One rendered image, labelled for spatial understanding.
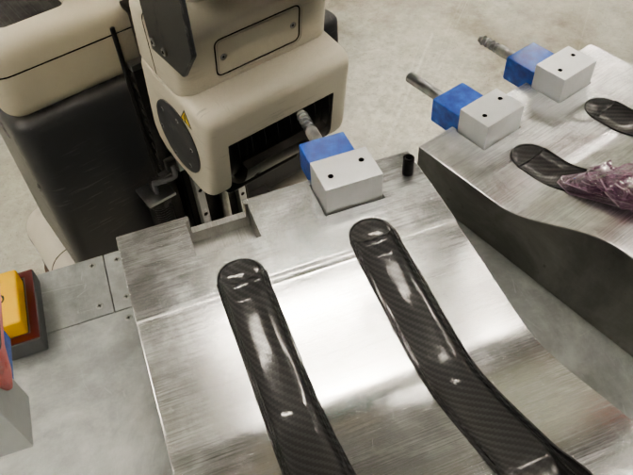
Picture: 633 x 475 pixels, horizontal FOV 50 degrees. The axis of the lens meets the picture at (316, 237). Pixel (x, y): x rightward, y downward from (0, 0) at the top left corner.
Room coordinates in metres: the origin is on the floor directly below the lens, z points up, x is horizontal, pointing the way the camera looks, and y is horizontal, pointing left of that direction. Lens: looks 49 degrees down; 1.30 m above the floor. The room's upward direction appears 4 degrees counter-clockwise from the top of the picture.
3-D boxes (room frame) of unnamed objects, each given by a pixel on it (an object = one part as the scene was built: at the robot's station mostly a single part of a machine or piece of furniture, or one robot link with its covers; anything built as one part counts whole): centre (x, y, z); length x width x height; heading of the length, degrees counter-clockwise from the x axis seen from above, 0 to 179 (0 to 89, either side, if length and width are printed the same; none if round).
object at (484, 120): (0.54, -0.15, 0.86); 0.13 x 0.05 x 0.05; 35
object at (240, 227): (0.37, 0.08, 0.87); 0.05 x 0.05 x 0.04; 18
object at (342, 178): (0.44, -0.01, 0.89); 0.13 x 0.05 x 0.05; 18
